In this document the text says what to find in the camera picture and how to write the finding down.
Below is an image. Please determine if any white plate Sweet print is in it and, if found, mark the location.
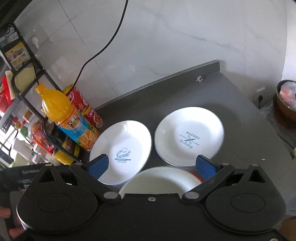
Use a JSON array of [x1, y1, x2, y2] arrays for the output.
[[89, 120, 152, 186]]

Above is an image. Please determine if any white plate Bakery print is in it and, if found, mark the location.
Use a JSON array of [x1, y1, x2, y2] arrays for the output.
[[154, 107, 224, 167]]

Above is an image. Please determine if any white ceramic bowl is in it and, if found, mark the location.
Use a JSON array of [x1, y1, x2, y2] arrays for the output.
[[119, 167, 202, 197]]

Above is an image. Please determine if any person's hand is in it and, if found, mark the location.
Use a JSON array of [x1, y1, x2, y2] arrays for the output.
[[1, 206, 24, 238]]

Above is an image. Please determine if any red rimmed bowl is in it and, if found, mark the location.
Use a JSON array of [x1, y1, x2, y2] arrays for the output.
[[186, 170, 203, 183]]

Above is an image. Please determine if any dark soy sauce bottle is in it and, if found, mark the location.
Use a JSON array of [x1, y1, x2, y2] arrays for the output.
[[43, 121, 82, 165]]

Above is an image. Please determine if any orange juice bottle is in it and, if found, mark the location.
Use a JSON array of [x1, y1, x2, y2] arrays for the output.
[[36, 83, 100, 151]]

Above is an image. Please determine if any red drink can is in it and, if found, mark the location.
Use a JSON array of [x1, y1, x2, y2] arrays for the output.
[[63, 85, 103, 129]]

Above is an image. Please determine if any copper pot with plastic bags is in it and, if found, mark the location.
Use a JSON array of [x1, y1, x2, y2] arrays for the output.
[[273, 80, 295, 128]]

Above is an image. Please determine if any black handheld gripper handle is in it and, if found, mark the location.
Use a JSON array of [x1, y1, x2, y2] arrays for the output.
[[1, 164, 44, 208]]

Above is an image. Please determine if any black power cable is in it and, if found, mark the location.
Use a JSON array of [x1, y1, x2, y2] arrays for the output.
[[72, 0, 129, 92]]

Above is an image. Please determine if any black wire spice rack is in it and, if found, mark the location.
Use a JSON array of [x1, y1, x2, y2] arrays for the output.
[[1, 23, 80, 162]]

